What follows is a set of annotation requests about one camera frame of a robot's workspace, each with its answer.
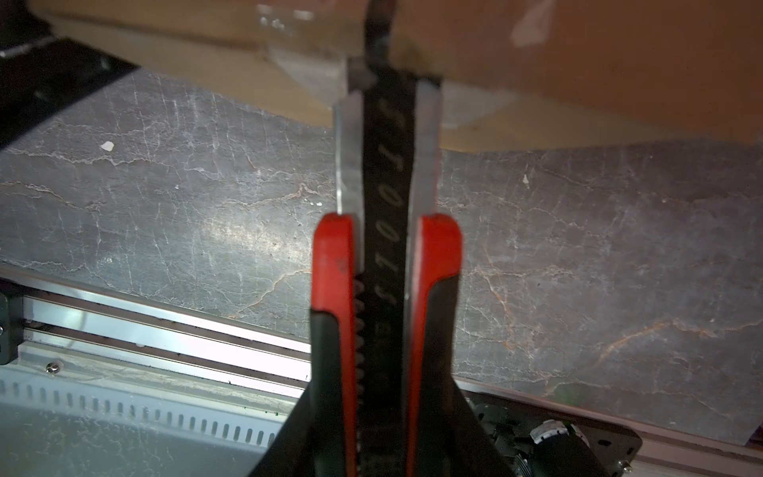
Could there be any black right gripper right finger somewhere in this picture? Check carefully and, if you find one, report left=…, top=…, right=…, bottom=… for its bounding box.
left=450, top=381, right=515, bottom=477

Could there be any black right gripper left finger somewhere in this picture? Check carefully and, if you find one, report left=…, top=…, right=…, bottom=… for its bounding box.
left=250, top=386, right=313, bottom=477

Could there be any red handled box cutter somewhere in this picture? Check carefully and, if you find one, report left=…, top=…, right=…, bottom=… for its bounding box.
left=306, top=1, right=461, bottom=476

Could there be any brown cardboard express box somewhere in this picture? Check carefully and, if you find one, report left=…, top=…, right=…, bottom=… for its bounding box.
left=28, top=1, right=762, bottom=152

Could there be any white slotted cable duct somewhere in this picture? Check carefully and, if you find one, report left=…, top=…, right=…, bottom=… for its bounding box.
left=1, top=367, right=285, bottom=449

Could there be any aluminium front rail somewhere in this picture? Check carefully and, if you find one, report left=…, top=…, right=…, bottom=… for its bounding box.
left=1, top=266, right=762, bottom=476

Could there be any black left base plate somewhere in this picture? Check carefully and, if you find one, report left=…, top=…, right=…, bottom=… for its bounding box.
left=0, top=280, right=24, bottom=366

